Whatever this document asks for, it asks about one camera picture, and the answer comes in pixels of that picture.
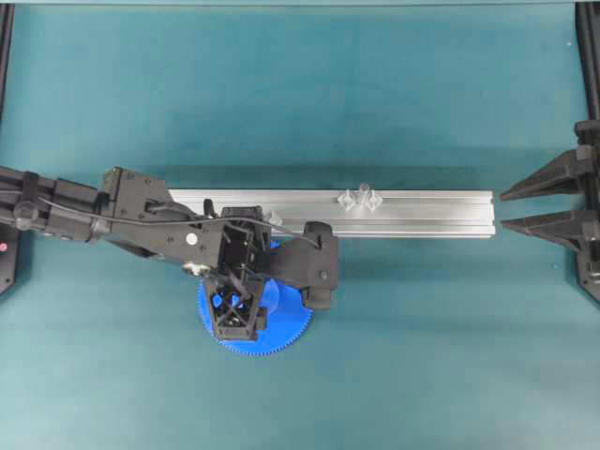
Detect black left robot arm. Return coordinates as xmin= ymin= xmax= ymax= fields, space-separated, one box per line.
xmin=1 ymin=167 xmax=270 ymax=341

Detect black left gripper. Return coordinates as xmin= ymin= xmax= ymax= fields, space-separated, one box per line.
xmin=182 ymin=204 xmax=270 ymax=341

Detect large blue gear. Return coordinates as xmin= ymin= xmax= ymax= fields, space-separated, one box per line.
xmin=198 ymin=269 xmax=312 ymax=356

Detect black right frame post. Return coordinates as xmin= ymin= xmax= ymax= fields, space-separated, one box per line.
xmin=575 ymin=1 xmax=599 ymax=119

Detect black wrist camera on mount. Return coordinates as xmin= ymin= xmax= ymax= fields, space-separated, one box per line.
xmin=262 ymin=221 xmax=339 ymax=310

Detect black left frame post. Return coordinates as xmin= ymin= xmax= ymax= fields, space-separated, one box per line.
xmin=0 ymin=3 xmax=15 ymax=113

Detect clear bracket beside end shaft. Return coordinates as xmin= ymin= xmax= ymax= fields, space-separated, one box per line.
xmin=337 ymin=189 xmax=357 ymax=212

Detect clear bracket beside middle shaft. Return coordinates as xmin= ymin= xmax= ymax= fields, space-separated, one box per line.
xmin=265 ymin=210 xmax=283 ymax=228

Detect black camera cable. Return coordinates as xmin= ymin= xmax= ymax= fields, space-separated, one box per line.
xmin=37 ymin=196 xmax=324 ymax=247

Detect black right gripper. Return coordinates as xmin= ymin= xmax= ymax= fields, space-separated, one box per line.
xmin=500 ymin=120 xmax=599 ymax=300

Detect aluminium extrusion rail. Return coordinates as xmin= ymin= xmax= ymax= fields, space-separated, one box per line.
xmin=171 ymin=189 xmax=496 ymax=239

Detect steel shaft near rail end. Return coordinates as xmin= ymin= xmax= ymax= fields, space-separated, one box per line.
xmin=356 ymin=183 xmax=370 ymax=206

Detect black frame post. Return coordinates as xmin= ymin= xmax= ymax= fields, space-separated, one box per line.
xmin=575 ymin=1 xmax=599 ymax=119
xmin=0 ymin=3 xmax=15 ymax=113

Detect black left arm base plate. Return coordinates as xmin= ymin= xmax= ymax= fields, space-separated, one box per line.
xmin=0 ymin=224 xmax=20 ymax=294

